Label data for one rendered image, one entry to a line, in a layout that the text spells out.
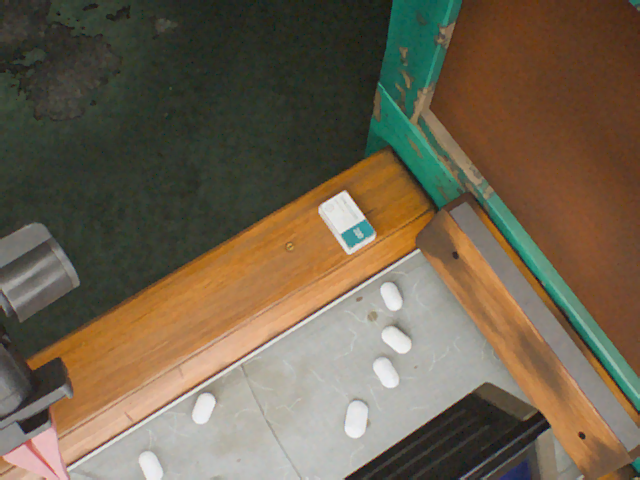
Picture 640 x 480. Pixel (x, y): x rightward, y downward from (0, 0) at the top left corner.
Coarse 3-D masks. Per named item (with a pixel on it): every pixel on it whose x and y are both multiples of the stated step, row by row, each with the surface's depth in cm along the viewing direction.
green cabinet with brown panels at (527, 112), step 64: (448, 0) 66; (512, 0) 61; (576, 0) 54; (384, 64) 84; (448, 64) 75; (512, 64) 65; (576, 64) 58; (448, 128) 82; (512, 128) 71; (576, 128) 62; (512, 192) 77; (576, 192) 67; (576, 256) 73; (576, 320) 77
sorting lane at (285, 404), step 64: (320, 320) 89; (384, 320) 90; (448, 320) 90; (256, 384) 87; (320, 384) 87; (448, 384) 87; (512, 384) 88; (128, 448) 84; (192, 448) 84; (256, 448) 84; (320, 448) 85; (384, 448) 85
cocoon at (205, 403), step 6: (204, 396) 84; (210, 396) 84; (198, 402) 84; (204, 402) 84; (210, 402) 84; (198, 408) 84; (204, 408) 84; (210, 408) 84; (192, 414) 84; (198, 414) 84; (204, 414) 84; (210, 414) 84; (198, 420) 84; (204, 420) 84
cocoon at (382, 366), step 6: (378, 360) 86; (384, 360) 86; (378, 366) 86; (384, 366) 86; (390, 366) 86; (378, 372) 86; (384, 372) 86; (390, 372) 86; (396, 372) 86; (384, 378) 86; (390, 378) 85; (396, 378) 86; (384, 384) 86; (390, 384) 85; (396, 384) 86
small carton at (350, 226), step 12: (324, 204) 89; (336, 204) 89; (348, 204) 89; (324, 216) 89; (336, 216) 89; (348, 216) 89; (360, 216) 89; (336, 228) 88; (348, 228) 88; (360, 228) 88; (372, 228) 88; (348, 240) 88; (360, 240) 88; (348, 252) 89
